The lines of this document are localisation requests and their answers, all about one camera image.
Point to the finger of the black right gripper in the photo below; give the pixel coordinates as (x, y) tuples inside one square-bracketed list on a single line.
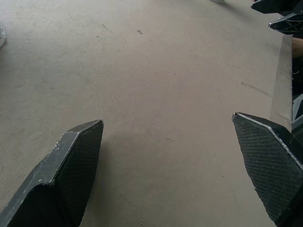
[(290, 24), (277, 6)]

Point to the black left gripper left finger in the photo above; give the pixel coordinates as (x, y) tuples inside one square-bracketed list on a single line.
[(59, 179)]

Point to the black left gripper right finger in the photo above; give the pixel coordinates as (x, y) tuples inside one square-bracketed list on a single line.
[(272, 165)]

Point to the white object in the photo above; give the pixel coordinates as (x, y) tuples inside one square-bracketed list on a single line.
[(217, 1)]

